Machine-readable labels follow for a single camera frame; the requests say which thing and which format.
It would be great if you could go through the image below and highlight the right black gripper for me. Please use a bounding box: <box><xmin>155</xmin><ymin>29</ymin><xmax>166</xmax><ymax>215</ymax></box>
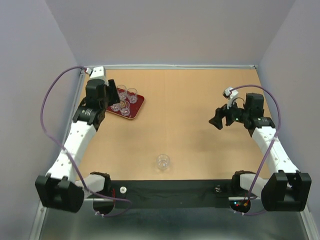
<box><xmin>208</xmin><ymin>96</ymin><xmax>250</xmax><ymax>130</ymax></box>

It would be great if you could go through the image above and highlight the clear glass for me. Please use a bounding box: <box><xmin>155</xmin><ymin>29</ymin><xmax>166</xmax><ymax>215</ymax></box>
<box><xmin>156</xmin><ymin>154</ymin><xmax>171</xmax><ymax>172</ymax></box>
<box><xmin>111</xmin><ymin>103</ymin><xmax>121</xmax><ymax>112</ymax></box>
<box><xmin>127</xmin><ymin>88</ymin><xmax>138</xmax><ymax>104</ymax></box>
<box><xmin>119</xmin><ymin>100</ymin><xmax>131</xmax><ymax>117</ymax></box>

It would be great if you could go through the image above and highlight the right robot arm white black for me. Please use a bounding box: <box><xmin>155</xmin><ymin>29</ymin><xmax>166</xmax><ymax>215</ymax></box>
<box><xmin>209</xmin><ymin>88</ymin><xmax>312</xmax><ymax>212</ymax></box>

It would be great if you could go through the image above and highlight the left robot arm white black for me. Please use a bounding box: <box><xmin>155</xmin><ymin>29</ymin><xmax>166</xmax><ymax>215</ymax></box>
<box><xmin>35</xmin><ymin>79</ymin><xmax>120</xmax><ymax>213</ymax></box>

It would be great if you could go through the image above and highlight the red rectangular tray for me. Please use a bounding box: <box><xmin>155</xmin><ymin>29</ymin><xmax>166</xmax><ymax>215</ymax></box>
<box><xmin>106</xmin><ymin>94</ymin><xmax>145</xmax><ymax>120</ymax></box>

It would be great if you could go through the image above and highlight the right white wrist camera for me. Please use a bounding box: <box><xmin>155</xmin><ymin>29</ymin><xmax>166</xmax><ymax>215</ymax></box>
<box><xmin>222</xmin><ymin>86</ymin><xmax>239</xmax><ymax>109</ymax></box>

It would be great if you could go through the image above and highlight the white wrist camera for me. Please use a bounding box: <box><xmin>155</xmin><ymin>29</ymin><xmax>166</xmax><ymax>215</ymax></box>
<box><xmin>84</xmin><ymin>66</ymin><xmax>107</xmax><ymax>85</ymax></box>
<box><xmin>222</xmin><ymin>86</ymin><xmax>239</xmax><ymax>109</ymax></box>

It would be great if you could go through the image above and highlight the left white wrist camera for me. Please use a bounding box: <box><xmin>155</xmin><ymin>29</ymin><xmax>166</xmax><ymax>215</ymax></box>
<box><xmin>84</xmin><ymin>66</ymin><xmax>107</xmax><ymax>85</ymax></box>

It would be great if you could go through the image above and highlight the aluminium left rail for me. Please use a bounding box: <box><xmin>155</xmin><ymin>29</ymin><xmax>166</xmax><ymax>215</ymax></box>
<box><xmin>51</xmin><ymin>69</ymin><xmax>87</xmax><ymax>181</ymax></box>

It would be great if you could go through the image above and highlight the aluminium rail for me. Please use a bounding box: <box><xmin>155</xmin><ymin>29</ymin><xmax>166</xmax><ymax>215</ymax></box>
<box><xmin>51</xmin><ymin>69</ymin><xmax>87</xmax><ymax>181</ymax></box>
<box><xmin>80</xmin><ymin>64</ymin><xmax>258</xmax><ymax>71</ymax></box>

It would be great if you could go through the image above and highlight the aluminium back rail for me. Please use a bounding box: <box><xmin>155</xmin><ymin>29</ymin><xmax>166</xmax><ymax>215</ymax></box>
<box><xmin>80</xmin><ymin>64</ymin><xmax>258</xmax><ymax>71</ymax></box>

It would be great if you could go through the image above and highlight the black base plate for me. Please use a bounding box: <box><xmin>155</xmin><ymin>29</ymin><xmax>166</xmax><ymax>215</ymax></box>
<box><xmin>88</xmin><ymin>179</ymin><xmax>248</xmax><ymax>211</ymax></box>

